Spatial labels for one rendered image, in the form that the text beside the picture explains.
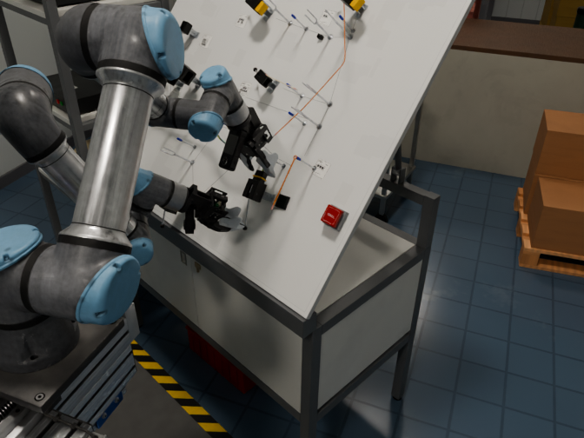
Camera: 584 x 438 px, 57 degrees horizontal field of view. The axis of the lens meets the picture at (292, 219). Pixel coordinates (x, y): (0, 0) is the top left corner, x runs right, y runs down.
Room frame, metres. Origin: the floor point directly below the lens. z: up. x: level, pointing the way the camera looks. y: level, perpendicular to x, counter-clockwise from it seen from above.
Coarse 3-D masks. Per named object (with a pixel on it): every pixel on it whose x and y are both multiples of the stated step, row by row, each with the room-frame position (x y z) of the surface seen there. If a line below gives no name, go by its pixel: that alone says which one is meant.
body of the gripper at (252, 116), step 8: (248, 120) 1.34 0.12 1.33; (256, 120) 1.39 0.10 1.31; (232, 128) 1.33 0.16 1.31; (240, 128) 1.33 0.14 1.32; (248, 128) 1.37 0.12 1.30; (256, 128) 1.38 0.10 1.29; (264, 128) 1.38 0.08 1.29; (248, 136) 1.36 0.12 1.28; (256, 136) 1.36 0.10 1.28; (264, 136) 1.38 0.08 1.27; (272, 136) 1.40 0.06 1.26; (248, 144) 1.34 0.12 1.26; (256, 144) 1.36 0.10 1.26; (264, 144) 1.39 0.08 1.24; (248, 152) 1.36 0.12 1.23
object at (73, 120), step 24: (0, 0) 2.26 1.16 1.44; (24, 0) 2.16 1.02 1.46; (48, 0) 1.94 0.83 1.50; (96, 0) 2.17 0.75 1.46; (120, 0) 2.17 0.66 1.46; (144, 0) 2.24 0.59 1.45; (168, 0) 2.28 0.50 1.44; (0, 24) 2.33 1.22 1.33; (48, 24) 1.95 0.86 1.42; (72, 96) 1.95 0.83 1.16; (72, 120) 1.94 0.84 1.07; (48, 192) 2.34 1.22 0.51
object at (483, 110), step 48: (480, 48) 3.66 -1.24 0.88; (528, 48) 3.66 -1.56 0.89; (576, 48) 3.67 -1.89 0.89; (432, 96) 3.75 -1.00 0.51; (480, 96) 3.63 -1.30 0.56; (528, 96) 3.52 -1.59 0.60; (576, 96) 3.42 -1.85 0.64; (432, 144) 3.73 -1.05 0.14; (480, 144) 3.61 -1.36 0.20; (528, 144) 3.49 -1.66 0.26
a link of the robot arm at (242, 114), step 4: (244, 104) 1.34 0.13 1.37; (240, 108) 1.32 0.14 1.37; (244, 108) 1.34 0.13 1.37; (236, 112) 1.32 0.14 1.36; (240, 112) 1.32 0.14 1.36; (244, 112) 1.33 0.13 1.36; (248, 112) 1.35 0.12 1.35; (228, 116) 1.31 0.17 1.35; (232, 116) 1.31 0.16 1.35; (236, 116) 1.32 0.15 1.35; (240, 116) 1.32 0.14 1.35; (244, 116) 1.33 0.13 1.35; (224, 120) 1.32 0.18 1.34; (228, 120) 1.32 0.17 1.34; (232, 120) 1.32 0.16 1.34; (236, 120) 1.32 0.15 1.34; (240, 120) 1.32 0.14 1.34; (244, 120) 1.33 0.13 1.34; (228, 124) 1.33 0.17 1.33; (232, 124) 1.32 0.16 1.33; (236, 124) 1.32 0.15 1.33
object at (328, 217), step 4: (328, 204) 1.26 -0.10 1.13; (328, 208) 1.25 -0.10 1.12; (332, 208) 1.24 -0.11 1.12; (336, 208) 1.24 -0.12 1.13; (324, 212) 1.25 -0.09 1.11; (328, 212) 1.24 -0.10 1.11; (332, 212) 1.23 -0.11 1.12; (336, 212) 1.23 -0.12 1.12; (340, 212) 1.22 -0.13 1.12; (324, 216) 1.24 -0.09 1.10; (328, 216) 1.23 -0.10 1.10; (332, 216) 1.22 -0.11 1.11; (336, 216) 1.22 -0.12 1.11; (340, 216) 1.22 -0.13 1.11; (324, 220) 1.23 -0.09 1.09; (328, 220) 1.22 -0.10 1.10; (332, 220) 1.22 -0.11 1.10; (336, 220) 1.21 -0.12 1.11; (328, 224) 1.21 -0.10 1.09; (332, 224) 1.21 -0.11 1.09; (336, 224) 1.21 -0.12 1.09
